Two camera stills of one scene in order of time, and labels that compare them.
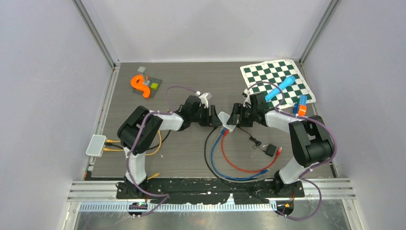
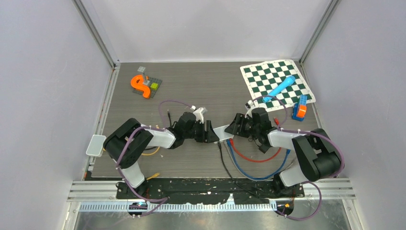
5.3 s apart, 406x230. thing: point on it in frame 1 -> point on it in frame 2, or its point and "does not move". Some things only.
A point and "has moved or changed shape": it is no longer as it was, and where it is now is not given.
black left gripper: (214, 120) -> (211, 136)
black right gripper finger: (237, 109) -> (234, 127)
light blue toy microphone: (287, 82) does not move
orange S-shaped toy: (137, 83) does not move
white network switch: (224, 118) has moved or changed shape
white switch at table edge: (96, 145) does not move
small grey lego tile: (141, 69) does not move
